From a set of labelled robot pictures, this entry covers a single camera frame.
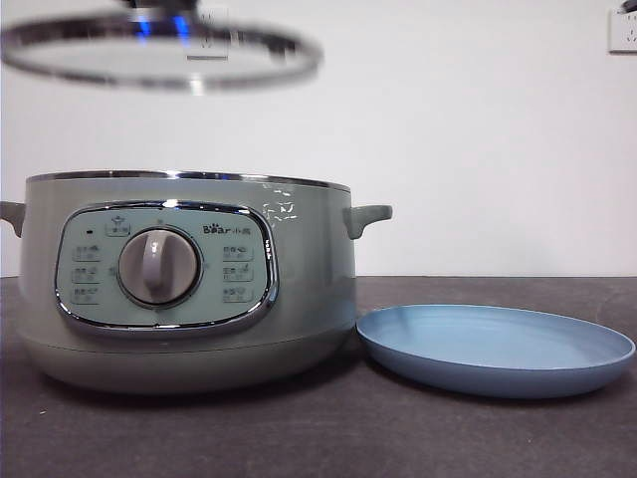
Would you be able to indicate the glass lid with green knob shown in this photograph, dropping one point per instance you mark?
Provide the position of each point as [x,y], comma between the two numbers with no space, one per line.
[149,60]

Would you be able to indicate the pale green electric steamer pot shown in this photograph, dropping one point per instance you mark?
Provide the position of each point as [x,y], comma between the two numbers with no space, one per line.
[308,279]

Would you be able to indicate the grey steamer dial knob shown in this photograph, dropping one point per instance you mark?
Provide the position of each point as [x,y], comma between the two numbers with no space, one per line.
[159,266]

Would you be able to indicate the blue round plate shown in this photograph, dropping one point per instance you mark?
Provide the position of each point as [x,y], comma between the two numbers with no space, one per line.
[497,368]

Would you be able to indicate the white wall socket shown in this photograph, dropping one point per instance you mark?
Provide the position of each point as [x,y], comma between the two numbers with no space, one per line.
[624,32]
[208,45]

